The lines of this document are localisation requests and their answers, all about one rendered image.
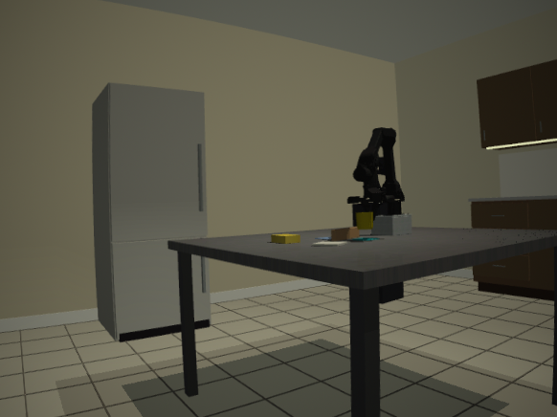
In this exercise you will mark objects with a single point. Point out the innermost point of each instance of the cream flat square tile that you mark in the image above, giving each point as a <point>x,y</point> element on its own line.
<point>329,244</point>

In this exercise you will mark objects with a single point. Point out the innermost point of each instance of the yellow flat block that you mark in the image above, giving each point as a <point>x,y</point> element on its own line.
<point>285,238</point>

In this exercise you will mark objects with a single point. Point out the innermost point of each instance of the tan flat bar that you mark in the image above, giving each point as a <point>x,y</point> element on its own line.
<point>344,234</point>

